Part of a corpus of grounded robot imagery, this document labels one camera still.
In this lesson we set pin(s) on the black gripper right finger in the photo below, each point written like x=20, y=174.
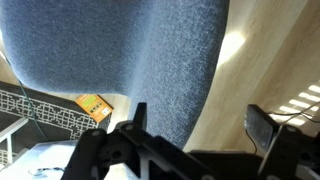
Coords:
x=263, y=130

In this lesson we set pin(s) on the clear plastic storage bin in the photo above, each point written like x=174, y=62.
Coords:
x=50, y=156

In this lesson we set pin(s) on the blue-grey fabric chair back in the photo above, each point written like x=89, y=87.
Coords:
x=116, y=43

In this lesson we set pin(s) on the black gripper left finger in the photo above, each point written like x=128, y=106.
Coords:
x=90, y=150

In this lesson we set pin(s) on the small white child chair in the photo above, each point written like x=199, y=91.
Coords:
x=10, y=131

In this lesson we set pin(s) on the orange cardboard box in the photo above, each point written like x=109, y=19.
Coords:
x=95, y=106

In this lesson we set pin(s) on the dark patterned rug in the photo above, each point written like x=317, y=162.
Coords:
x=50, y=113

